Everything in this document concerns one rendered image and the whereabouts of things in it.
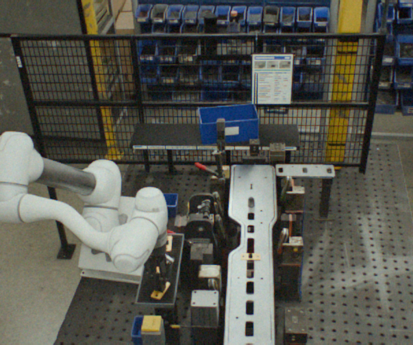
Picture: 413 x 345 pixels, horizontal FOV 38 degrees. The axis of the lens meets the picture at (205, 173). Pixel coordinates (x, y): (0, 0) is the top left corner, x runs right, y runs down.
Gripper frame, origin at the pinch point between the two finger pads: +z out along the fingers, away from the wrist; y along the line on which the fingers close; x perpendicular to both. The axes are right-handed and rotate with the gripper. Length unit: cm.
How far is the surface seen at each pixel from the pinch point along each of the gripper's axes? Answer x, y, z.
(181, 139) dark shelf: 110, -46, 17
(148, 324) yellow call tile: -15.2, 3.5, 4.1
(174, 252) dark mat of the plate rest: 19.2, -3.8, 4.1
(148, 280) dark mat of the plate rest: 2.7, -6.3, 4.1
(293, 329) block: 12, 47, 17
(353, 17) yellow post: 159, 28, -42
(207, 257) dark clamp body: 31.3, 4.4, 14.3
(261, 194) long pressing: 84, 8, 20
